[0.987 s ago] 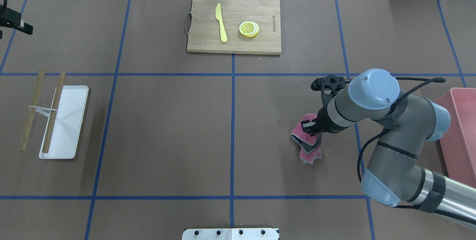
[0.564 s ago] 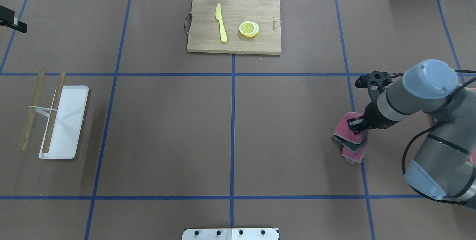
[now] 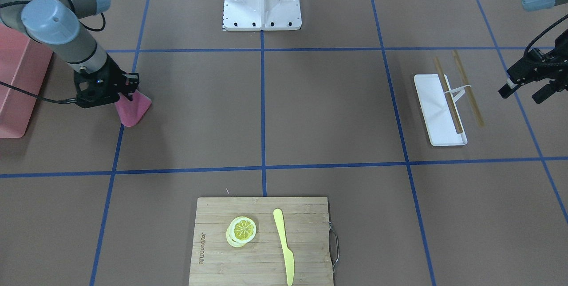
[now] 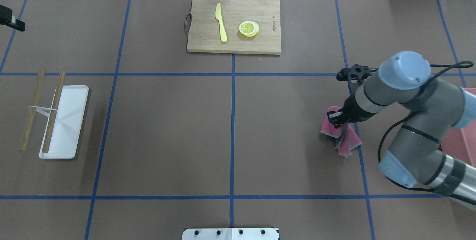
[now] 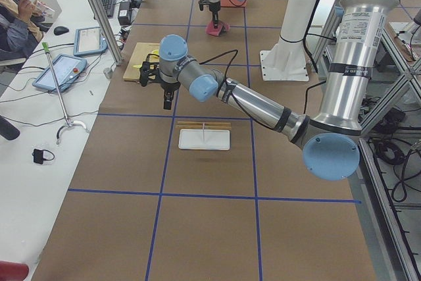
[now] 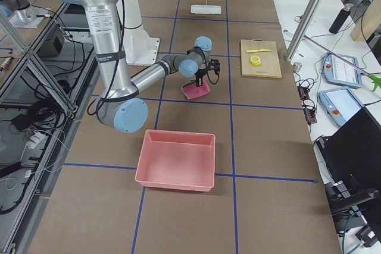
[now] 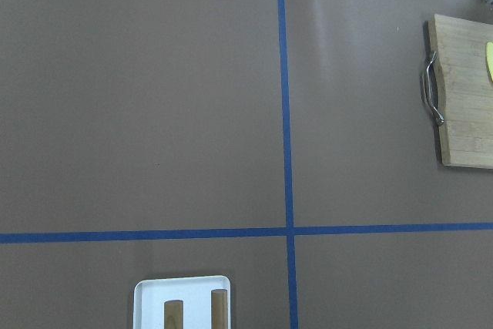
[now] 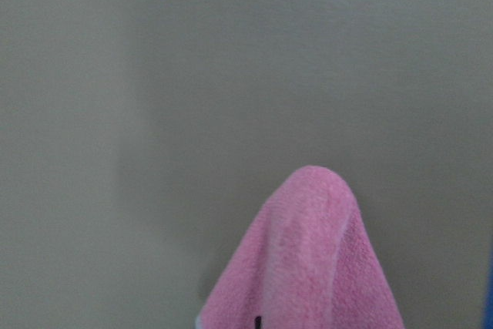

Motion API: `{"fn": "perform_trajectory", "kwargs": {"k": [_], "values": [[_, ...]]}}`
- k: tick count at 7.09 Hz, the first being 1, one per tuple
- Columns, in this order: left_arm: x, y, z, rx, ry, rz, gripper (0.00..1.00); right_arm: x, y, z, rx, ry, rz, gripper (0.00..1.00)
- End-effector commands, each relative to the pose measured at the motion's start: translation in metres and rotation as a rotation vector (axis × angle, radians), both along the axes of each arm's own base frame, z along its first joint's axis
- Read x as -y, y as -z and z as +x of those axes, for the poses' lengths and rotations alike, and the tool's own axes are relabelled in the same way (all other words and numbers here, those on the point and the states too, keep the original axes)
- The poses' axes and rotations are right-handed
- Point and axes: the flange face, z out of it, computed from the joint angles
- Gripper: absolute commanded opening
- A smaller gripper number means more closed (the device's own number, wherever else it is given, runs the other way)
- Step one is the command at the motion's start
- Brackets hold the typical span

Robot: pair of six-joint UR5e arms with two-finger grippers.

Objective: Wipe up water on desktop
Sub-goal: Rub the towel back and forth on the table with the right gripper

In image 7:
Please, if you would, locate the wooden rack rod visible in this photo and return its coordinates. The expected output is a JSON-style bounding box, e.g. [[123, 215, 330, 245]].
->
[[164, 300, 183, 329], [211, 289, 229, 329]]

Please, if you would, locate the white rack tray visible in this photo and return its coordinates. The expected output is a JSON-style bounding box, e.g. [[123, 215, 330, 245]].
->
[[133, 275, 232, 328]]

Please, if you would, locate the wooden cutting board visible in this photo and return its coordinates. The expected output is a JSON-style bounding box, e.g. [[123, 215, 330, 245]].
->
[[424, 15, 492, 169]]

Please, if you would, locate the yellow plastic knife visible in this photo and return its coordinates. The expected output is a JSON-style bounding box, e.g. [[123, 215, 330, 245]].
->
[[485, 42, 493, 80]]

